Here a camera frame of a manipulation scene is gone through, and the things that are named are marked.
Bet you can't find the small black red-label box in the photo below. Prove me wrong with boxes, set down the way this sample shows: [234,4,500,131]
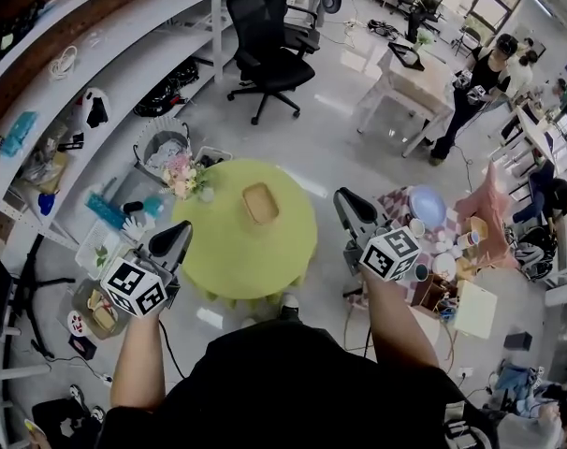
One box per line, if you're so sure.
[67,334,97,362]

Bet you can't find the round green-clothed table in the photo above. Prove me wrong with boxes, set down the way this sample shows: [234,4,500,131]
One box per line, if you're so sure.
[170,159,320,309]

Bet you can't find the person's white-soled shoe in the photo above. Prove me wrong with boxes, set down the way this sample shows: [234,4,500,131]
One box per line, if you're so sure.
[277,292,301,322]

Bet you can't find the blue plastic object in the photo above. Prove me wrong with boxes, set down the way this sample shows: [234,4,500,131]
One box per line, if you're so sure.
[37,192,59,217]

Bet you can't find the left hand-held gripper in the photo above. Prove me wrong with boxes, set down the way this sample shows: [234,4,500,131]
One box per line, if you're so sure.
[99,220,195,318]

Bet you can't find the person's left forearm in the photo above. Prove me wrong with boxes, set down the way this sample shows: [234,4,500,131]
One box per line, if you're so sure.
[109,306,167,411]

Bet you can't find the wooden-top white-legged table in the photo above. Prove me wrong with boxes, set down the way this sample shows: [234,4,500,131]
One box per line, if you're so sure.
[356,39,456,158]

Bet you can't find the large blue plate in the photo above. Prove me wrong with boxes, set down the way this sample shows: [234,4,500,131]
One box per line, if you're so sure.
[407,183,448,228]

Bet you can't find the pink fabric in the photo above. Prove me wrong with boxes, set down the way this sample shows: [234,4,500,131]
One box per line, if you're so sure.
[454,161,521,270]

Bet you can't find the white bin with dark items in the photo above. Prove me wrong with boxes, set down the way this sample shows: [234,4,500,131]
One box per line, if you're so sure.
[194,145,236,167]

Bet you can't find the white gloves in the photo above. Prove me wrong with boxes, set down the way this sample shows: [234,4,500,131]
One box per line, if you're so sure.
[122,215,156,241]

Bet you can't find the coiled white cable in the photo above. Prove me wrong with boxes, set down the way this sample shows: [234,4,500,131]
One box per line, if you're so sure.
[47,44,79,81]

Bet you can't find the white shelving unit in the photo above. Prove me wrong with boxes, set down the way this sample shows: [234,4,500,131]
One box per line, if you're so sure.
[0,0,242,252]

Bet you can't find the person's black clothing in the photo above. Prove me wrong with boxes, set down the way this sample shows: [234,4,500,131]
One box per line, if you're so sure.
[98,320,500,449]

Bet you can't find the pink flower bouquet white vase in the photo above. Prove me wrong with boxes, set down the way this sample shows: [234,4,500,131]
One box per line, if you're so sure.
[160,152,215,203]

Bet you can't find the white basket with leaf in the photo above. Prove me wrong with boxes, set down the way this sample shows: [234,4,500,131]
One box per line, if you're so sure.
[75,220,121,280]

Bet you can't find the cream square box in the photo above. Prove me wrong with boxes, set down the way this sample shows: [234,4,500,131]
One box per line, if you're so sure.
[453,278,500,340]

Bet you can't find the tan bowl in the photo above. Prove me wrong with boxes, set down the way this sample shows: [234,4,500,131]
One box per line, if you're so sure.
[468,215,490,240]

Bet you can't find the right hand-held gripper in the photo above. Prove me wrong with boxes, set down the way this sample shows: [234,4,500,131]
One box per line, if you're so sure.
[333,187,423,282]

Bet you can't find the black tray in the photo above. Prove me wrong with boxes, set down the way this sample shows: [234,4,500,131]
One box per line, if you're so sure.
[386,39,426,72]

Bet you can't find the heap of blue clothes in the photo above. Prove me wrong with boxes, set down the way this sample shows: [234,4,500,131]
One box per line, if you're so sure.
[496,365,546,411]

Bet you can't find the white plate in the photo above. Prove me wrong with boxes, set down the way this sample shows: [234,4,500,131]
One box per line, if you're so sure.
[431,253,458,280]

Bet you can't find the yellow rectangular plastic tray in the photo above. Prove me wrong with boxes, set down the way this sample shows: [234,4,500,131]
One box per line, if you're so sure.
[241,182,280,225]

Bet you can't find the heap of black cables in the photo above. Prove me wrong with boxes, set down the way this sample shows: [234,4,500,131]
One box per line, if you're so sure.
[133,58,200,119]

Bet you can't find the teal packet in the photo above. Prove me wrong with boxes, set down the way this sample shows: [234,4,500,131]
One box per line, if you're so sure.
[0,111,39,158]

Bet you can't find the grey backpack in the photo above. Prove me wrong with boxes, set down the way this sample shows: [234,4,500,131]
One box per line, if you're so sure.
[515,225,559,282]

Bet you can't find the striped paper cup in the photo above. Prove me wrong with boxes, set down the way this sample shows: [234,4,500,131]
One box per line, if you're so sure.
[456,230,482,251]

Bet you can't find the cardboard box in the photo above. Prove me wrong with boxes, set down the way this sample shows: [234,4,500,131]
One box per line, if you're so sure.
[23,150,69,194]

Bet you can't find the white desk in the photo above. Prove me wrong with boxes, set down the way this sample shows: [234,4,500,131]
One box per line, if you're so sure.
[501,105,567,306]

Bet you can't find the white laundry basket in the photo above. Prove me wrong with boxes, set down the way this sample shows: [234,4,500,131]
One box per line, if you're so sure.
[133,115,191,172]

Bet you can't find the teal perforated tray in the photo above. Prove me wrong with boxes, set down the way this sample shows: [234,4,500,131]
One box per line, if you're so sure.
[84,189,125,229]

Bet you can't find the white strapped waist pack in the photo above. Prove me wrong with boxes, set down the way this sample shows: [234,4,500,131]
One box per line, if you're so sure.
[442,399,488,449]

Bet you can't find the person's right forearm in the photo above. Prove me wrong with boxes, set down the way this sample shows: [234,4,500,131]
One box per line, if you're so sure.
[360,267,442,371]

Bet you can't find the clear plastic storage bin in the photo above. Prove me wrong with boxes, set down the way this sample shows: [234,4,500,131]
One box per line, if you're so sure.
[72,278,130,340]

